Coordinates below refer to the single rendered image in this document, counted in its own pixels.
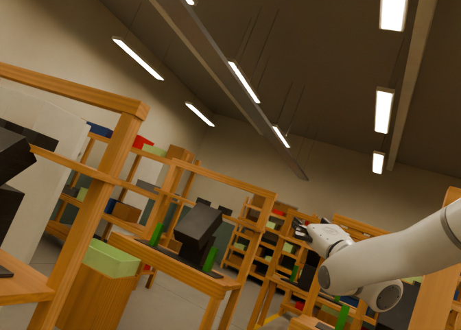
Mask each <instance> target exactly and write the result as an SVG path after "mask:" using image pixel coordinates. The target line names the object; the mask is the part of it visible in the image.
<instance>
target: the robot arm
mask: <svg viewBox="0 0 461 330"><path fill-rule="evenodd" d="M292 228H293V229H294V230H295V234H294V238H296V239H299V240H303V241H305V242H306V243H307V244H308V245H309V246H310V247H311V248H312V249H313V250H314V251H316V252H317V253H318V254H319V255H320V256H321V257H323V258H324V259H326V260H325V261H324V262H323V263H322V264H321V266H320V267H319V270H318V283H319V285H320V287H321V288H322V289H323V290H324V291H325V292H326V293H328V294H331V295H334V296H356V297H358V298H360V299H362V300H363V301H364V302H365V303H366V304H367V305H368V306H369V307H370V308H371V309H372V310H373V311H375V312H384V311H388V310H389V309H392V308H393V307H394V306H395V305H396V304H397V303H398V302H399V300H400V299H401V297H402V294H403V284H402V282H401V281H400V280H399V279H405V278H410V277H416V276H423V275H426V274H431V273H434V272H437V271H440V270H443V269H445V268H448V267H451V266H454V265H456V264H458V263H461V198H460V199H458V200H456V201H455V202H452V203H451V204H449V205H447V206H446V207H444V208H442V209H441V210H439V211H437V212H435V213H433V214H431V215H430V216H428V217H426V218H425V219H423V220H421V221H420V222H418V223H416V224H415V225H413V226H411V227H409V228H407V229H405V230H403V231H399V232H397V233H390V234H387V235H381V236H377V237H372V238H369V239H365V240H362V241H359V242H356V243H355V242H354V241H353V240H352V239H351V238H350V234H348V233H346V232H344V231H343V230H342V229H341V228H340V227H339V226H338V225H335V224H331V223H330V222H329V221H328V220H326V219H325V218H324V217H322V219H321V221H320V224H309V225H307V226H304V225H303V223H302V222H301V221H300V220H299V219H298V218H297V217H294V219H293V221H292ZM303 229H305V230H306V233H305V234H304V233H302V230H303Z"/></svg>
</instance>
